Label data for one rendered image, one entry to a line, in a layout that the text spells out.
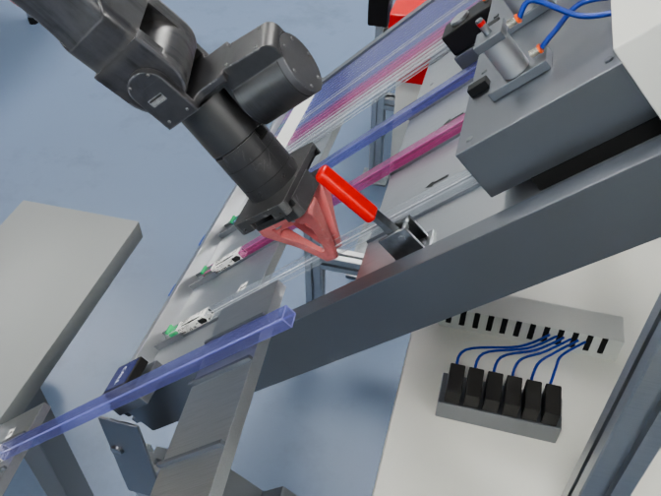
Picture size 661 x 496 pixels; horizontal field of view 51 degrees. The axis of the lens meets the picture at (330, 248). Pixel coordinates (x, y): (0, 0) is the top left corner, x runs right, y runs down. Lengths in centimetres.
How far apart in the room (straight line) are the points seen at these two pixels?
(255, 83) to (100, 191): 183
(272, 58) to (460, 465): 58
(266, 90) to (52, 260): 76
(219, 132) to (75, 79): 245
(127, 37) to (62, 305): 69
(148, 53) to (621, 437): 49
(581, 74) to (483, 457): 58
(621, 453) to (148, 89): 49
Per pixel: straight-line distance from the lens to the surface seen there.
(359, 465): 163
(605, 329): 107
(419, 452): 94
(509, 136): 51
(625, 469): 66
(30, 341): 116
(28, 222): 137
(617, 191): 49
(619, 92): 49
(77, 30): 58
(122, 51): 58
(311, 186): 65
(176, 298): 97
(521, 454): 97
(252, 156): 63
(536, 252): 52
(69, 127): 275
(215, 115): 62
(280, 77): 58
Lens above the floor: 143
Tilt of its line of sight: 44 degrees down
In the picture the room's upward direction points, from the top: straight up
